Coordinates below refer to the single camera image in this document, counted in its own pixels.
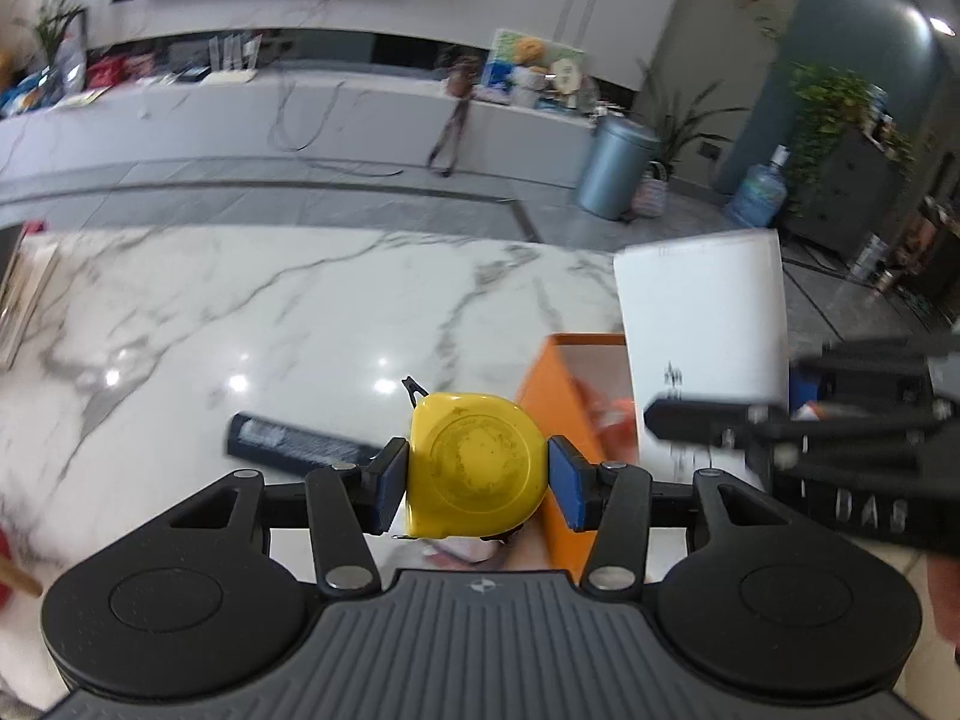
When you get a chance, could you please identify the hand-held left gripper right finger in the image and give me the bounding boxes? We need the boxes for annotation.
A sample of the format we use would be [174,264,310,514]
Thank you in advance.
[547,435,818,601]

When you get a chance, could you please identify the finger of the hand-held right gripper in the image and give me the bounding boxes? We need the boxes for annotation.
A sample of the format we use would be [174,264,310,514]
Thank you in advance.
[643,397,953,466]
[790,337,935,421]

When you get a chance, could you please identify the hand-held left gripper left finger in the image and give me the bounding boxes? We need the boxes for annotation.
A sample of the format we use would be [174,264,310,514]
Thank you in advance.
[142,439,410,597]

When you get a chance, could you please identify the yellow tape measure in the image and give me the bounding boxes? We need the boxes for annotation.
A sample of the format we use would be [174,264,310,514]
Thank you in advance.
[403,376,553,541]

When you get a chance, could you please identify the orange cardboard box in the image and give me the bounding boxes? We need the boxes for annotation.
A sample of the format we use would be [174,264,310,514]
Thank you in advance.
[516,334,642,586]

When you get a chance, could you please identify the small white carton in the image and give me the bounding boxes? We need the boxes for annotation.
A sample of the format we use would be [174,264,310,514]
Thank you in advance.
[613,229,791,470]

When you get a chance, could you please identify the person's right forearm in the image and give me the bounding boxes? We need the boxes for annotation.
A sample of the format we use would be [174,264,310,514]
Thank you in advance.
[926,555,960,662]

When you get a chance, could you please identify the coral plastic item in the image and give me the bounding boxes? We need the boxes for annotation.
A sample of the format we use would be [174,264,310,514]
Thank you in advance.
[589,390,641,467]

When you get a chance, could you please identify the grey cabinet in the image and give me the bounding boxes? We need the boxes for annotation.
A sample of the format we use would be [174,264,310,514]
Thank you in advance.
[787,124,913,260]

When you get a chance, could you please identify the blue water jug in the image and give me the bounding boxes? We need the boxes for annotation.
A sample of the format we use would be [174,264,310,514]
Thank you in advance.
[725,146,791,228]

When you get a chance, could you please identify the woven basket bag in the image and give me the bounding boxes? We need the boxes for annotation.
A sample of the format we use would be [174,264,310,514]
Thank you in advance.
[631,161,671,218]

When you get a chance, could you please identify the green pothos plant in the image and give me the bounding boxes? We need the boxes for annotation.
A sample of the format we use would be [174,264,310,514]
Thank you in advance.
[787,64,880,220]

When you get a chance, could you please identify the grey metal trash can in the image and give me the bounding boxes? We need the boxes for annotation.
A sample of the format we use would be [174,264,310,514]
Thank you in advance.
[575,114,662,221]

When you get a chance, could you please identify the tall leafy floor plant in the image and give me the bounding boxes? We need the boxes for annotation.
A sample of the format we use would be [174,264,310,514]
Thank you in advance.
[637,60,745,175]

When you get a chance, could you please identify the marble media console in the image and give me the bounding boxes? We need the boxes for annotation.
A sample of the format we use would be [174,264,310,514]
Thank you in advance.
[0,64,602,190]

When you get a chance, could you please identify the white router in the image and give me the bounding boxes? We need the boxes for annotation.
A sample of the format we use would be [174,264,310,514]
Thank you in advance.
[198,34,260,86]

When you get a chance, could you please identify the blue snack packets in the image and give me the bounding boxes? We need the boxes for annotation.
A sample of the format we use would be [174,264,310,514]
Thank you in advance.
[0,67,62,118]

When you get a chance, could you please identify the spiky green potted plant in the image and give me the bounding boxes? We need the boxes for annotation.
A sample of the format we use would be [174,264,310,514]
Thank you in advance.
[21,0,100,70]

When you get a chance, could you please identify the black cable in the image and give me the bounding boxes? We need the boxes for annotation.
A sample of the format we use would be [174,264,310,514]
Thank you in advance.
[268,75,407,175]

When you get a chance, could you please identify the brown leather case with strap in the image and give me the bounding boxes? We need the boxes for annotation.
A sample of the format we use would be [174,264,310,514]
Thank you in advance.
[426,55,482,178]

